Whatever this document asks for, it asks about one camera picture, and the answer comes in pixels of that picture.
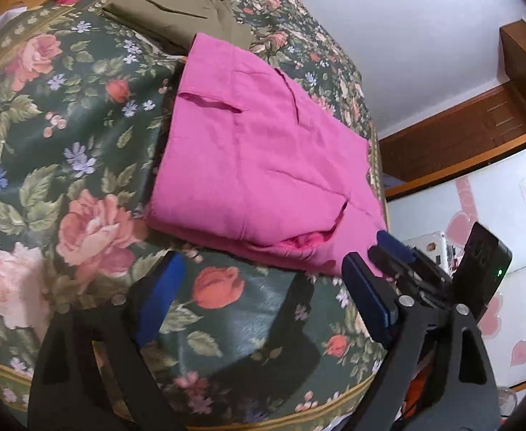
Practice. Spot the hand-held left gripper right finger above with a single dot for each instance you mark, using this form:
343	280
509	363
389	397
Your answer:
370	298

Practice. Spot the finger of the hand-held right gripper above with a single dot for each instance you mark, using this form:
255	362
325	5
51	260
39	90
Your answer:
386	262
394	246

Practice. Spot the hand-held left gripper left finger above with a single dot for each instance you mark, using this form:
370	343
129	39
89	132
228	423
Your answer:
159	298

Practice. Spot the pink pants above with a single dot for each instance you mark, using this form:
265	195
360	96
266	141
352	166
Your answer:
263	157

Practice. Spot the olive green pants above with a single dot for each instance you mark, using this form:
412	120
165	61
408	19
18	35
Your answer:
173	9

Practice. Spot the white heart-sticker cabinet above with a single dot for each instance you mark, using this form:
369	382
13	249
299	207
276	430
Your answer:
501	197

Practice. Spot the floral bedspread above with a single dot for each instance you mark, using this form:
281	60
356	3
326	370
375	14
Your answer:
65	152

